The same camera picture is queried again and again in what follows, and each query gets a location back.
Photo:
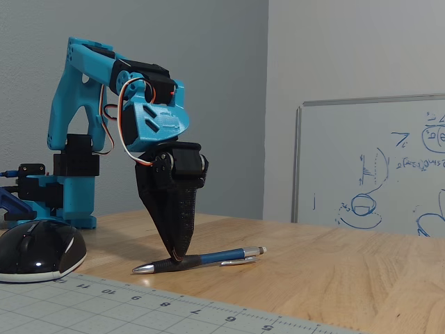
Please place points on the whiteboard with blue drawings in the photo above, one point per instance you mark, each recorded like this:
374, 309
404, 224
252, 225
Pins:
365, 167

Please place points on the blue table clamp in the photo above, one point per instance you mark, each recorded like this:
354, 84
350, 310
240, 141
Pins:
15, 205

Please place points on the black computer mouse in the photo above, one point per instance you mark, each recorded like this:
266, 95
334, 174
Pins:
38, 248

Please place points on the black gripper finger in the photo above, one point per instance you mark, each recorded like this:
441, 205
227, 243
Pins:
187, 215
161, 212

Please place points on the blue and black pen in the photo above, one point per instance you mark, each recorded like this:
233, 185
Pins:
215, 259

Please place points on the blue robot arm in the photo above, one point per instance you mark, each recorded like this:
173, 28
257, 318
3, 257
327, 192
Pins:
78, 104

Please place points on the grey cutting mat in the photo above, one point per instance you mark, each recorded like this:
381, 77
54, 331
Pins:
87, 309

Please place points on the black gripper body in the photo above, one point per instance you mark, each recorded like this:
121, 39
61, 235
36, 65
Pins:
185, 163

